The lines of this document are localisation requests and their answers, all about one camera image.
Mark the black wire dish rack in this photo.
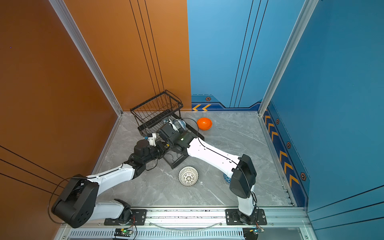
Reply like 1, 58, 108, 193
129, 91, 205, 169

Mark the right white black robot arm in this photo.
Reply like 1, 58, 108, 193
157, 123, 257, 225

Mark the dark blue geometric bowl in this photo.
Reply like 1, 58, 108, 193
223, 174, 232, 184

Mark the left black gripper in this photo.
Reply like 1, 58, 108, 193
142, 141, 170, 166

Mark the aluminium front rail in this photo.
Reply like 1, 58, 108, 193
55, 207, 317, 240

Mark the blue floral white bowl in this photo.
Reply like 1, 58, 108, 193
175, 119, 187, 131

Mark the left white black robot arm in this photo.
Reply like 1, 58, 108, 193
48, 140, 169, 228

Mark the white red-dotted bowl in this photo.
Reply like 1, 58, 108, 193
178, 167, 199, 187

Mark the left green circuit board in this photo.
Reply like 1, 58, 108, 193
113, 228, 135, 240

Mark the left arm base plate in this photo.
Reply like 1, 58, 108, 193
104, 209, 148, 226

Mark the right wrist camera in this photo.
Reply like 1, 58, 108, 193
169, 118, 181, 132

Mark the orange plastic bowl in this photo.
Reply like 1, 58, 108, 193
197, 118, 213, 131

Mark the right green circuit board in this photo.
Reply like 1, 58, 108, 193
250, 226, 265, 235

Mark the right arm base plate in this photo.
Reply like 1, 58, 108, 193
225, 209, 268, 226

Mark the green circuit board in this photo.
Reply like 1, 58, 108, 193
113, 228, 135, 240
250, 226, 265, 235

